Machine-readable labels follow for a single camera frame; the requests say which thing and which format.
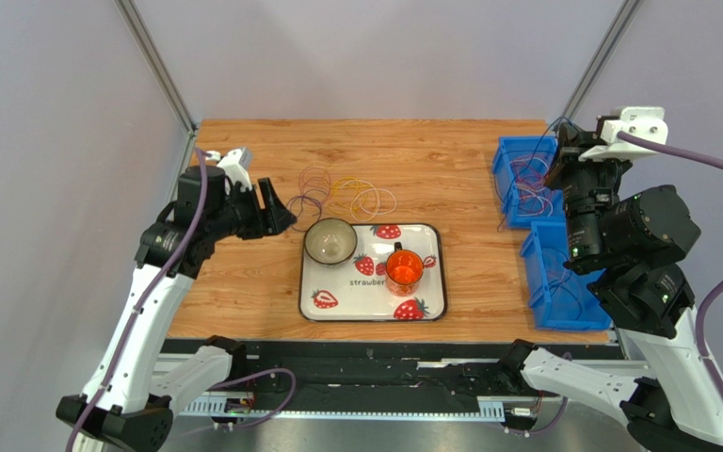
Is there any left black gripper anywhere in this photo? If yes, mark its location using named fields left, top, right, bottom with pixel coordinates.
left=207, top=177, right=297, bottom=241

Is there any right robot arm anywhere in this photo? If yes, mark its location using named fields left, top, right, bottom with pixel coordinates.
left=497, top=116, right=723, bottom=451

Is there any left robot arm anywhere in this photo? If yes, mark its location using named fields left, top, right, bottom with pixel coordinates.
left=56, top=166, right=296, bottom=451

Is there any far blue plastic bin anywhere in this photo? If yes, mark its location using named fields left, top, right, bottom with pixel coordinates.
left=491, top=136, right=565, bottom=229

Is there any blue plastic bin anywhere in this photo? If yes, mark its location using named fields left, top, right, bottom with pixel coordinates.
left=491, top=136, right=565, bottom=229
left=520, top=221, right=612, bottom=332

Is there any beige ceramic bowl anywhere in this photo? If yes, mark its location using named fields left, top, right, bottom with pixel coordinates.
left=303, top=218, right=358, bottom=266

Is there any near blue plastic bin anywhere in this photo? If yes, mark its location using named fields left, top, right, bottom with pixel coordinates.
left=520, top=221, right=612, bottom=332

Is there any white strawberry tray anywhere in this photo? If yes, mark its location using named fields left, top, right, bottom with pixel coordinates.
left=298, top=223, right=448, bottom=322

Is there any orange transparent mug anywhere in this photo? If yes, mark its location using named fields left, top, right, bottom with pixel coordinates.
left=385, top=242, right=425, bottom=297

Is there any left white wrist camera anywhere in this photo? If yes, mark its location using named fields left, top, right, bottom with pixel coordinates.
left=204, top=147, right=253, bottom=195

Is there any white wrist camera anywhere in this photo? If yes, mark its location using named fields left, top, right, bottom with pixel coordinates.
left=578, top=105, right=668, bottom=162
left=204, top=147, right=253, bottom=195

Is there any tangled cable bundle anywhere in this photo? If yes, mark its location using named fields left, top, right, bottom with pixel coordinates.
left=286, top=166, right=334, bottom=232

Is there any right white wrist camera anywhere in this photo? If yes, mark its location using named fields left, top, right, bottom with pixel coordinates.
left=578, top=105, right=668, bottom=162

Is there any yellow cable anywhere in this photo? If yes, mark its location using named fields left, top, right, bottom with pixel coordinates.
left=329, top=177, right=381, bottom=211

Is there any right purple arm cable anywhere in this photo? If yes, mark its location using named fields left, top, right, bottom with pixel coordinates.
left=505, top=130, right=723, bottom=452

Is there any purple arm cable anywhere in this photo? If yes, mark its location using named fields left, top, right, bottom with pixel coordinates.
left=63, top=147, right=297, bottom=452
left=505, top=130, right=723, bottom=452

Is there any aluminium frame rail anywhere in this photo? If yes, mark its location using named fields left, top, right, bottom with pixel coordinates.
left=72, top=350, right=676, bottom=452

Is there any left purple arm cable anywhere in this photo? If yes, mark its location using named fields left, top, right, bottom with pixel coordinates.
left=63, top=147, right=297, bottom=452

